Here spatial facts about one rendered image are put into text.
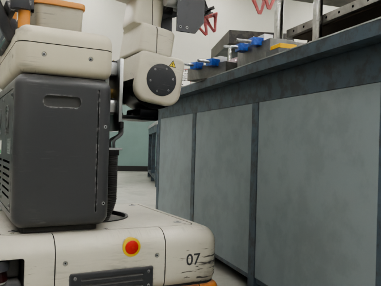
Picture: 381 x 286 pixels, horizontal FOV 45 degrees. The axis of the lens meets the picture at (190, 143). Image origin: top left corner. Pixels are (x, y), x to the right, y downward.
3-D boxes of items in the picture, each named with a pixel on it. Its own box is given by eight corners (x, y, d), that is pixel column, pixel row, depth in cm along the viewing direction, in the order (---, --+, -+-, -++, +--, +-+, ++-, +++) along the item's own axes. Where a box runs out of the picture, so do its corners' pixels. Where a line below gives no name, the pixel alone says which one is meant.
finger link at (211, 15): (215, 32, 198) (207, 10, 196) (224, 28, 192) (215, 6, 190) (202, 37, 196) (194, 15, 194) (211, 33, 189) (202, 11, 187)
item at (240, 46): (226, 51, 171) (226, 37, 171) (220, 54, 175) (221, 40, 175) (258, 55, 175) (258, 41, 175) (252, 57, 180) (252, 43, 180)
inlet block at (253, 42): (239, 46, 160) (239, 30, 160) (233, 49, 165) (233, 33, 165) (272, 50, 165) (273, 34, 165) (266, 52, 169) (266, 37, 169)
